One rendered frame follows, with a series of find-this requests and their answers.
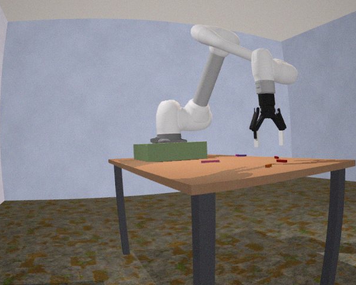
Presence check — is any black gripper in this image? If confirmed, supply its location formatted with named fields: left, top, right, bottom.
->
left=249, top=93, right=287, bottom=147

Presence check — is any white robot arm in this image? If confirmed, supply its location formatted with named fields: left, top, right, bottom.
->
left=150, top=24, right=298, bottom=144

